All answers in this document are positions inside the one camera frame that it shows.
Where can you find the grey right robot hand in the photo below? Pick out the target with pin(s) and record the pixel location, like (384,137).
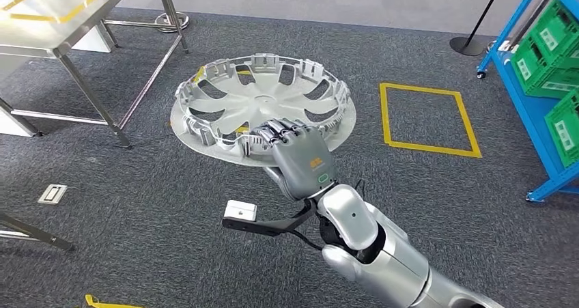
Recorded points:
(303,165)

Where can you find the silver wheel hubcap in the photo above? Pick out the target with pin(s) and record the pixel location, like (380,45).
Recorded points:
(262,102)

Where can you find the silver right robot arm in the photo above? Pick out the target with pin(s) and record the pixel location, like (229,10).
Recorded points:
(384,260)

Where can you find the blue metal shelf rack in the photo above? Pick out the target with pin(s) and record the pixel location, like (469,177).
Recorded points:
(524,116)

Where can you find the chrome round stanchion base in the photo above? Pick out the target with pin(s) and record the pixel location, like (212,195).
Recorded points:
(165,22)

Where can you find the black stanchion with base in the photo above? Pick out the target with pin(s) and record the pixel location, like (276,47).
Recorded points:
(468,47)

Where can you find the green plastic crate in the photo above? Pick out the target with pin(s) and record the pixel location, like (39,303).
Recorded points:
(561,25)
(565,129)
(529,57)

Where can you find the white floor outlet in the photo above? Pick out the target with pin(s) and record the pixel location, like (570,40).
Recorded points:
(52,194)

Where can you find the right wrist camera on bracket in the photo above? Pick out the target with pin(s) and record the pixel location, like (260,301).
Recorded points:
(239,211)

